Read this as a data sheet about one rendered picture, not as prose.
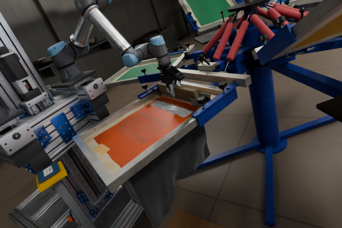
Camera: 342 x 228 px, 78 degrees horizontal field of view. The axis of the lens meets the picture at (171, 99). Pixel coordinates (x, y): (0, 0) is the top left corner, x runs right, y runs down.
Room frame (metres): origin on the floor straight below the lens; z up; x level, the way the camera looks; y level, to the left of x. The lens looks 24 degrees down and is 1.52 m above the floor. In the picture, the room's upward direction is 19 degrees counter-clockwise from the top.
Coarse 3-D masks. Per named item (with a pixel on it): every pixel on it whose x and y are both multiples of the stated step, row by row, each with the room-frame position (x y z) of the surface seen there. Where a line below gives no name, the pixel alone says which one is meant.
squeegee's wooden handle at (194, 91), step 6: (162, 84) 1.28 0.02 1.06; (162, 90) 1.29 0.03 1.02; (174, 90) 1.17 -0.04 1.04; (180, 90) 1.11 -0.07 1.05; (186, 90) 1.07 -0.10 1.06; (192, 90) 1.03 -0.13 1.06; (180, 96) 1.13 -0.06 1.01; (186, 96) 1.08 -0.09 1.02; (192, 96) 1.03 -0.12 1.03; (198, 96) 1.03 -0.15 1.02
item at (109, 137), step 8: (160, 96) 1.35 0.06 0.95; (136, 112) 1.23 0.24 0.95; (152, 112) 1.15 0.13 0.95; (160, 112) 1.12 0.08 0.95; (128, 120) 1.16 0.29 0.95; (112, 128) 1.13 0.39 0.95; (96, 136) 1.10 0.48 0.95; (104, 136) 1.07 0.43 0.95; (112, 136) 1.04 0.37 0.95; (120, 136) 1.01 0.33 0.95; (104, 144) 0.98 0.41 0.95; (112, 144) 0.96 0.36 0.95
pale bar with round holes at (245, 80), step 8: (184, 72) 1.42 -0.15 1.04; (192, 72) 1.36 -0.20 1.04; (200, 72) 1.31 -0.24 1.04; (208, 72) 1.26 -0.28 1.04; (216, 72) 1.21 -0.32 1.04; (200, 80) 1.29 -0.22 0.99; (208, 80) 1.23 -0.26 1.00; (216, 80) 1.17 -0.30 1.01; (224, 80) 1.12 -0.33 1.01; (232, 80) 1.06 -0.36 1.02; (240, 80) 1.02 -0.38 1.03; (248, 80) 1.00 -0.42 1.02
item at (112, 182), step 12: (192, 84) 1.28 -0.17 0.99; (204, 84) 1.21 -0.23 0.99; (132, 108) 1.30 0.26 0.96; (108, 120) 1.21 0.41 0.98; (192, 120) 0.86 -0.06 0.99; (84, 132) 1.13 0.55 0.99; (180, 132) 0.81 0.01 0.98; (84, 144) 0.99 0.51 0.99; (156, 144) 0.77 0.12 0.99; (168, 144) 0.77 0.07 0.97; (96, 156) 0.84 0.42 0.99; (144, 156) 0.72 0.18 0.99; (156, 156) 0.74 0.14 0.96; (96, 168) 0.75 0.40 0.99; (132, 168) 0.68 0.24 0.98; (108, 180) 0.65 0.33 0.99; (120, 180) 0.65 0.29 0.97
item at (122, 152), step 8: (176, 104) 1.15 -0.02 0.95; (184, 104) 1.11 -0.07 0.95; (168, 112) 1.08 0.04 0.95; (192, 112) 0.99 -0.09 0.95; (168, 120) 1.00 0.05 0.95; (176, 120) 0.97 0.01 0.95; (184, 120) 0.94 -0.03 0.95; (168, 128) 0.92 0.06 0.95; (160, 136) 0.87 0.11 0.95; (120, 144) 0.93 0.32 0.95; (128, 144) 0.91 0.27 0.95; (144, 144) 0.86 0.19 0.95; (152, 144) 0.84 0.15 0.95; (112, 152) 0.88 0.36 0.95; (120, 152) 0.86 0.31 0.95; (128, 152) 0.84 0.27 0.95; (136, 152) 0.82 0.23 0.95; (120, 160) 0.80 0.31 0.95; (128, 160) 0.78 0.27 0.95
